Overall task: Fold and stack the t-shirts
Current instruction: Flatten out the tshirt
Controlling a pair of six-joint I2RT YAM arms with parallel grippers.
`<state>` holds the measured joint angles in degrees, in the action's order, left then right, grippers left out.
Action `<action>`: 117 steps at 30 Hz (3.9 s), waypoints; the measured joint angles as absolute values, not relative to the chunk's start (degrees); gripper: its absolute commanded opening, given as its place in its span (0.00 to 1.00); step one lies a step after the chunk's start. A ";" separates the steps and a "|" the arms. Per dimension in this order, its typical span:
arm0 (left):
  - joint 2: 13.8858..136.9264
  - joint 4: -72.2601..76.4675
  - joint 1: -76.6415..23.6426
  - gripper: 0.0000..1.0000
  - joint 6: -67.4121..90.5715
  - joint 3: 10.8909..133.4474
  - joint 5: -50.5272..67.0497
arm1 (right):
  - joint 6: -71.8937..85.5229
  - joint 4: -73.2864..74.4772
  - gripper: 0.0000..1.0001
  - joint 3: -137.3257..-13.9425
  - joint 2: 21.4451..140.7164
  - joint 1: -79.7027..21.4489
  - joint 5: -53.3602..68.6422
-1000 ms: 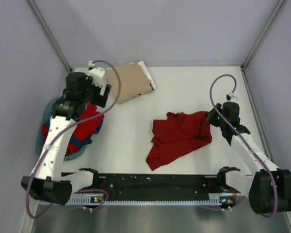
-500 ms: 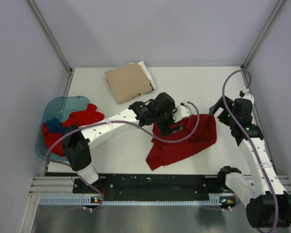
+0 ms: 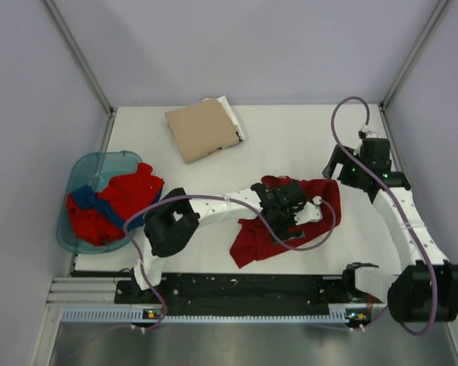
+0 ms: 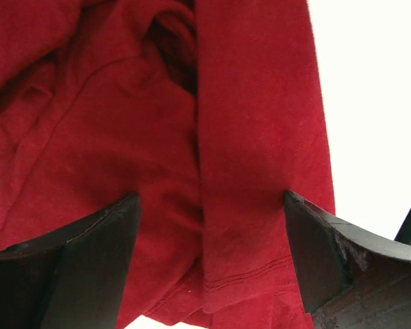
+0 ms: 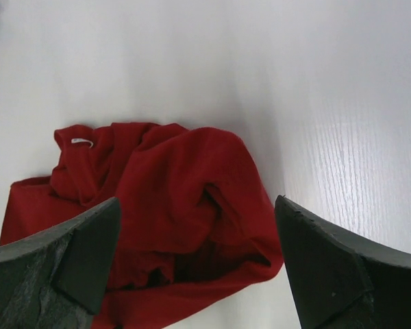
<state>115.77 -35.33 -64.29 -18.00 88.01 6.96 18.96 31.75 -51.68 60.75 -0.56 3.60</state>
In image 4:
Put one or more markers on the dark red t shirt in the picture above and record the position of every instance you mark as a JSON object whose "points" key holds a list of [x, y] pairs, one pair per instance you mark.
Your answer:
{"points": [[209, 110]]}

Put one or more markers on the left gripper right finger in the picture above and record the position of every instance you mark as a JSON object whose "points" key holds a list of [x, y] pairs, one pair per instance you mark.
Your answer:
{"points": [[348, 277]]}

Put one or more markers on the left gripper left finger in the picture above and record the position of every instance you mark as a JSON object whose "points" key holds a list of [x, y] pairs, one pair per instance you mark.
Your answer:
{"points": [[73, 277]]}

